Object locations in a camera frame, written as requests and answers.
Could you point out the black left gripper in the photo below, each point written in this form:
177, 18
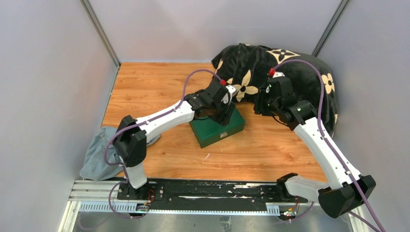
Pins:
224, 118

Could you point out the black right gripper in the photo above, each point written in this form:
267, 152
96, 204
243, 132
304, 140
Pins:
259, 107

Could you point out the green jewelry box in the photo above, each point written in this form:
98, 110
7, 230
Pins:
208, 132

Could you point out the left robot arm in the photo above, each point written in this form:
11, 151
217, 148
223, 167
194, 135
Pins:
214, 102

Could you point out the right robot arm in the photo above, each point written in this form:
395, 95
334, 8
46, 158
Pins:
346, 188

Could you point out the black floral plush blanket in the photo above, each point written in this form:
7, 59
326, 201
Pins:
247, 68

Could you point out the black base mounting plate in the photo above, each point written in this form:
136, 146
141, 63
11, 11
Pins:
206, 195

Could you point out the light blue cloth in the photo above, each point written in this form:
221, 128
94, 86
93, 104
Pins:
113, 150

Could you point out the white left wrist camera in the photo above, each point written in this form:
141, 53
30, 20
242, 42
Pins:
231, 92

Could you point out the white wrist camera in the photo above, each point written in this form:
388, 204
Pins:
231, 92
278, 74

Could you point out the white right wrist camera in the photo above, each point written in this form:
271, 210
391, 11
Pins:
278, 74

